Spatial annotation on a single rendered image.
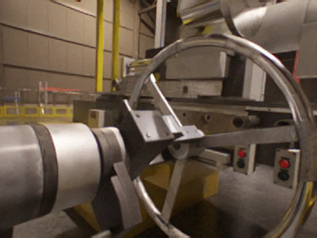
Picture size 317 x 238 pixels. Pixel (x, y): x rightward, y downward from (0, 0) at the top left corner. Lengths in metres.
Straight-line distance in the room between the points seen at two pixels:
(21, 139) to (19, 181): 0.03
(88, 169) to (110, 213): 0.06
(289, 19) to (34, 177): 1.21
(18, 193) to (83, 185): 0.05
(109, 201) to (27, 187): 0.08
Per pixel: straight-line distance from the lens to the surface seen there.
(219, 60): 1.22
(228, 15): 0.98
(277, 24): 1.27
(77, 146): 0.22
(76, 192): 0.23
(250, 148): 1.05
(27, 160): 0.21
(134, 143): 0.25
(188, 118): 1.36
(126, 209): 0.23
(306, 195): 0.32
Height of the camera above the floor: 0.94
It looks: 5 degrees down
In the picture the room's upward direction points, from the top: 3 degrees clockwise
